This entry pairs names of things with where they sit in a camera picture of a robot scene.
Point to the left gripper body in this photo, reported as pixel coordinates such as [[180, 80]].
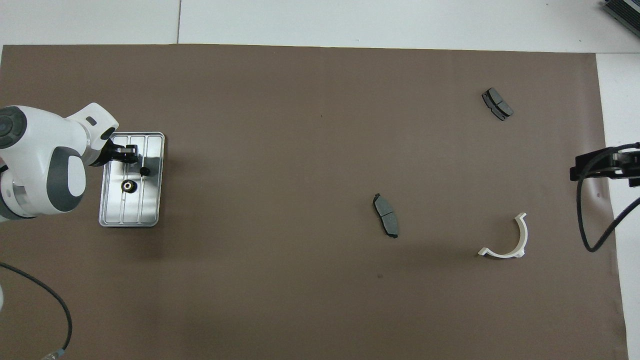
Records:
[[106, 154]]

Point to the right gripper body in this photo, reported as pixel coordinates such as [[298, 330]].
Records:
[[625, 167]]

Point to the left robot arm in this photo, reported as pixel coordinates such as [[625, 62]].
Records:
[[45, 150]]

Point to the black bearing gear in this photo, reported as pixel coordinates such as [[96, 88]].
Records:
[[129, 186]]

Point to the silver metal tray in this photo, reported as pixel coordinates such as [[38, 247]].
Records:
[[132, 210]]

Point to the grey brake pad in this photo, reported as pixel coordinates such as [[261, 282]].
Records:
[[497, 104], [385, 214]]

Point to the dark grey ribbed device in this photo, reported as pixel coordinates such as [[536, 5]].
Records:
[[625, 11]]

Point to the white curved plastic bracket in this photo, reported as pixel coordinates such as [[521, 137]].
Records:
[[520, 240]]

